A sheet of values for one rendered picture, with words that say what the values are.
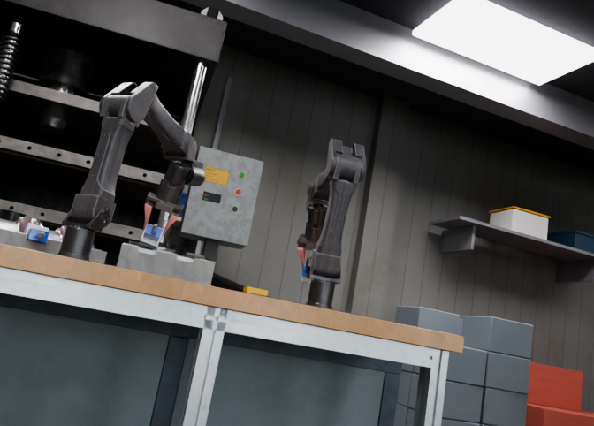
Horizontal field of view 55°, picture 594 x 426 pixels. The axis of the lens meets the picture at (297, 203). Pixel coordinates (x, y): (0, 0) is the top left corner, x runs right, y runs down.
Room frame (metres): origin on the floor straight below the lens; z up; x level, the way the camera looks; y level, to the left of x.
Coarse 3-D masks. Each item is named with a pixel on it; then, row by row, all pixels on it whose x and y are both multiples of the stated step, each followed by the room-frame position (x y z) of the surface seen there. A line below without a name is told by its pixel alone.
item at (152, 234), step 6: (150, 228) 1.54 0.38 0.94; (156, 228) 1.55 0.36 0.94; (144, 234) 1.55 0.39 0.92; (150, 234) 1.54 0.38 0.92; (156, 234) 1.55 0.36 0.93; (162, 234) 1.59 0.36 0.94; (144, 240) 1.57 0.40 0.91; (150, 240) 1.58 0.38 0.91; (156, 240) 1.57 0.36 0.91; (150, 246) 1.59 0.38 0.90; (156, 246) 1.58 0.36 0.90
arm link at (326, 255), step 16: (336, 160) 1.39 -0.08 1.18; (352, 160) 1.40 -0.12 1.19; (336, 176) 1.40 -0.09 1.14; (352, 176) 1.41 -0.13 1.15; (336, 192) 1.41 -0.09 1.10; (352, 192) 1.41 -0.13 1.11; (336, 208) 1.42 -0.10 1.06; (336, 224) 1.43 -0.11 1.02; (320, 240) 1.46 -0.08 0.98; (336, 240) 1.45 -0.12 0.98; (320, 256) 1.45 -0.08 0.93; (336, 256) 1.45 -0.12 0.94; (320, 272) 1.46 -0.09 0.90; (336, 272) 1.47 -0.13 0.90
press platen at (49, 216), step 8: (0, 200) 2.22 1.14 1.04; (0, 208) 2.22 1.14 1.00; (8, 208) 2.22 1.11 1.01; (16, 208) 2.23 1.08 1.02; (24, 208) 2.24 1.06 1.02; (32, 208) 2.24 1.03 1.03; (40, 208) 2.25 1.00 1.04; (32, 216) 2.25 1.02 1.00; (40, 216) 2.25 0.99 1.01; (48, 216) 2.26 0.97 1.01; (56, 216) 2.27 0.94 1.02; (64, 216) 2.27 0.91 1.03; (112, 224) 2.32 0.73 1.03; (120, 224) 2.33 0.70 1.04; (96, 232) 2.34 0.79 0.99; (104, 232) 2.32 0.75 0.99; (112, 232) 2.32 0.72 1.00; (120, 232) 2.33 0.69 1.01; (128, 232) 2.35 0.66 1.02; (136, 232) 2.34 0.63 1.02; (136, 240) 2.37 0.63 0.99
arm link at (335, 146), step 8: (336, 144) 1.43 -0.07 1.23; (328, 152) 1.46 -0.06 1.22; (336, 152) 1.47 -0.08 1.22; (344, 152) 1.47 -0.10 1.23; (352, 152) 1.47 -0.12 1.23; (360, 152) 1.43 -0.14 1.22; (328, 160) 1.44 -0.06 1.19; (328, 168) 1.42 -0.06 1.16; (320, 176) 1.62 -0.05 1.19; (328, 176) 1.42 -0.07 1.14; (360, 176) 1.40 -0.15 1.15; (320, 184) 1.60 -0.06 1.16; (328, 184) 1.58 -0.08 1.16; (320, 192) 1.63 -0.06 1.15; (328, 192) 1.62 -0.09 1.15; (328, 200) 1.67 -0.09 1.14
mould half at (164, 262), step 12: (132, 240) 1.87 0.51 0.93; (120, 252) 1.56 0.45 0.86; (132, 252) 1.56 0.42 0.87; (156, 252) 1.58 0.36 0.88; (168, 252) 1.86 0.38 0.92; (120, 264) 1.56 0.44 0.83; (132, 264) 1.56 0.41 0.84; (144, 264) 1.57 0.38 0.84; (156, 264) 1.58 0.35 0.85; (168, 264) 1.59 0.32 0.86; (180, 264) 1.60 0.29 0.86; (192, 264) 1.60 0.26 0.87; (204, 264) 1.61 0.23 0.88; (168, 276) 1.59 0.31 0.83; (180, 276) 1.60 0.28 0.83; (192, 276) 1.61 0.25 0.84; (204, 276) 1.61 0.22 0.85
